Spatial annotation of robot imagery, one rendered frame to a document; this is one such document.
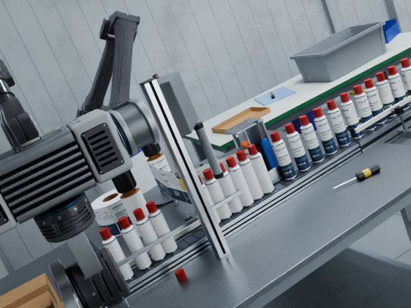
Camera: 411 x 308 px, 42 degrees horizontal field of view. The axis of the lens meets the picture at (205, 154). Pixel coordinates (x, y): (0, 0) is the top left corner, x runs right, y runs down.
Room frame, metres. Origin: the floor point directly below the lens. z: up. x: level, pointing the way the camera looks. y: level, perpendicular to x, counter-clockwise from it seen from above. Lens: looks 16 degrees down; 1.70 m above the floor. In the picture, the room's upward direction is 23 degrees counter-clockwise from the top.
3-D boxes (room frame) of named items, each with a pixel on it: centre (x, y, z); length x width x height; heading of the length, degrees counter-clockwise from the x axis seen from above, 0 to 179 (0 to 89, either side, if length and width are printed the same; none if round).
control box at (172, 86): (1.83, 0.04, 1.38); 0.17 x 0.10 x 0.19; 166
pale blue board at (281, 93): (3.83, -0.63, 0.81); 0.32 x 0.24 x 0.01; 2
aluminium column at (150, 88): (1.75, 0.08, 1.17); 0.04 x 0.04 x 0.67; 21
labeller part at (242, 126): (2.11, -0.19, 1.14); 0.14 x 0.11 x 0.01; 111
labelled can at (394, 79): (2.28, -0.90, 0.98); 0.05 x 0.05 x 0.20
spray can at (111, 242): (1.77, 0.43, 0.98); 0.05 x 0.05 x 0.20
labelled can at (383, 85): (2.26, -0.83, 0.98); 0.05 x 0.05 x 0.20
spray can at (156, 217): (1.84, 0.25, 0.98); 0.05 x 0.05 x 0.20
